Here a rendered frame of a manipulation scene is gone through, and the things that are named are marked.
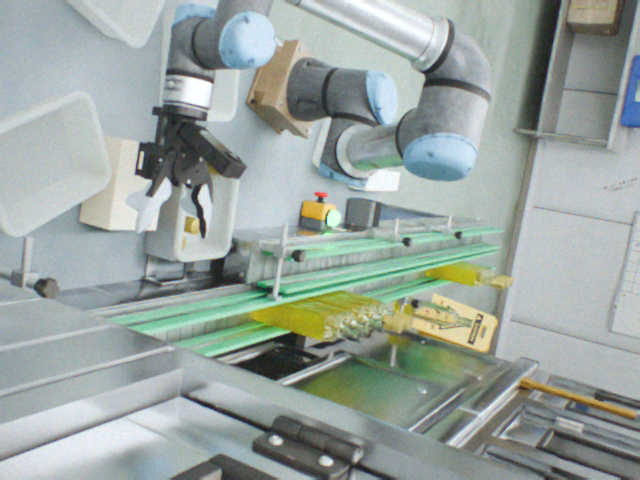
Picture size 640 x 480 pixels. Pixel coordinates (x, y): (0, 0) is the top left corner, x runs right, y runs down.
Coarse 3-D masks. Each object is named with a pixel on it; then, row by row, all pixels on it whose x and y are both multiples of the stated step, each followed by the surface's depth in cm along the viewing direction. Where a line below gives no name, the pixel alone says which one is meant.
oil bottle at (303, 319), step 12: (264, 312) 157; (276, 312) 156; (288, 312) 154; (300, 312) 153; (312, 312) 152; (324, 312) 153; (276, 324) 156; (288, 324) 154; (300, 324) 153; (312, 324) 151; (324, 324) 150; (336, 324) 150; (312, 336) 152; (324, 336) 150; (336, 336) 150
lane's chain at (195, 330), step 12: (408, 276) 240; (420, 276) 250; (264, 288) 161; (348, 288) 200; (360, 288) 207; (372, 288) 215; (204, 300) 142; (252, 312) 159; (204, 324) 144; (216, 324) 148; (228, 324) 151; (240, 324) 155; (156, 336) 131; (168, 336) 135; (180, 336) 138; (192, 336) 141
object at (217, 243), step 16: (224, 192) 151; (224, 208) 151; (224, 224) 152; (176, 240) 138; (192, 240) 152; (208, 240) 154; (224, 240) 152; (176, 256) 139; (192, 256) 142; (208, 256) 147
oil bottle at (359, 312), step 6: (318, 300) 164; (324, 300) 164; (330, 300) 165; (336, 300) 166; (336, 306) 162; (342, 306) 161; (348, 306) 162; (354, 306) 163; (360, 306) 164; (354, 312) 160; (360, 312) 160; (366, 312) 162; (360, 318) 160
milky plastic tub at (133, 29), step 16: (80, 0) 108; (96, 0) 119; (112, 0) 122; (128, 0) 125; (144, 0) 124; (160, 0) 123; (96, 16) 112; (112, 16) 123; (128, 16) 124; (144, 16) 122; (112, 32) 119; (128, 32) 122; (144, 32) 121
